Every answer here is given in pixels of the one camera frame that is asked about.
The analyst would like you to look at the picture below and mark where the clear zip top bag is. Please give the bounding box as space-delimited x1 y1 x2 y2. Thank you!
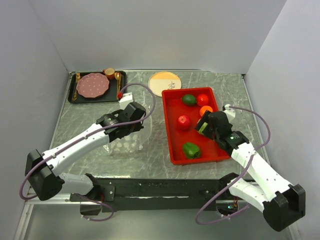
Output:
103 109 153 157

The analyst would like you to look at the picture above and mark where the red tomato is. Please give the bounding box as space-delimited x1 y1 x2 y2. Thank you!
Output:
196 93 209 107

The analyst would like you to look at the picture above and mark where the gold spoon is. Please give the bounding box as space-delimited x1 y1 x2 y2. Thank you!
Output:
114 72 122 100

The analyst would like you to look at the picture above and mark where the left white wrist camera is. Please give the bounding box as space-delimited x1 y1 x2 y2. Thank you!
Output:
119 92 134 110

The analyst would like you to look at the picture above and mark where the light green apple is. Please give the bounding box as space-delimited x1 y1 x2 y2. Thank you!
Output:
198 122 208 135

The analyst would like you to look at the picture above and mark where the pink dotted plate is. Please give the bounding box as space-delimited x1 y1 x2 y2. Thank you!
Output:
76 73 110 99

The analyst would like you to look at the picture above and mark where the orange fruit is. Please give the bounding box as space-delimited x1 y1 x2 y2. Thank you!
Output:
199 105 213 117

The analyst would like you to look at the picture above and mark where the orange cup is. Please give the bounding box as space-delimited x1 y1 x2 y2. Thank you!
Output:
102 67 116 80

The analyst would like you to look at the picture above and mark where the red apple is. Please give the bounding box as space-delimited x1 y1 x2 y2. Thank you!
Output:
176 115 192 131

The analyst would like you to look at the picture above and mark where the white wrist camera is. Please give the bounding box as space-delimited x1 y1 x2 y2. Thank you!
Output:
119 92 134 110
222 104 236 123

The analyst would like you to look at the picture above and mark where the beige round plate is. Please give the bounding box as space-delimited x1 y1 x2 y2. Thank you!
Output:
148 71 182 97

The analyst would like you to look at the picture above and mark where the red plastic bin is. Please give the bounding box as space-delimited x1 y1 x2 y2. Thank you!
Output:
162 87 229 165

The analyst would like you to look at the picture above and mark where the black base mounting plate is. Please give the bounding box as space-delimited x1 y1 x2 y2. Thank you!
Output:
37 174 241 217

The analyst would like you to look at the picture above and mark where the purple cable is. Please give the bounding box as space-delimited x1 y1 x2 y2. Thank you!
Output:
194 104 272 226
18 82 157 223

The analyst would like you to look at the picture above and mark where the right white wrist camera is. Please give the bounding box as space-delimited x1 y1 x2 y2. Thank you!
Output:
222 104 236 123

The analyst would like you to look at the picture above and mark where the green lime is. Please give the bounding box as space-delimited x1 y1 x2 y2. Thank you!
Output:
181 94 197 106

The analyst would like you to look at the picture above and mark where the aluminium rail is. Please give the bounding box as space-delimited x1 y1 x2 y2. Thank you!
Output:
25 181 290 204

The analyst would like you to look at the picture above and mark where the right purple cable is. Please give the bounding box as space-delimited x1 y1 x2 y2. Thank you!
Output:
194 104 272 226

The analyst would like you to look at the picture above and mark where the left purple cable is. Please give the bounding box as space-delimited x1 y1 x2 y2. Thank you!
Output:
18 82 157 223

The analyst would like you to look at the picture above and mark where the green bell pepper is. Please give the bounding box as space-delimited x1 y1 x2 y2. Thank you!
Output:
182 142 201 159

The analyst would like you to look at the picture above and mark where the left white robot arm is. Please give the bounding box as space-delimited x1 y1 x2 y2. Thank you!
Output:
25 101 146 201

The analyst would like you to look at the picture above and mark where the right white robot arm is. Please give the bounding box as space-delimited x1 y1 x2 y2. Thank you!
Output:
195 105 306 232

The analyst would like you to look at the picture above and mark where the gold fork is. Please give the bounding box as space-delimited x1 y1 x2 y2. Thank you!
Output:
72 72 81 102

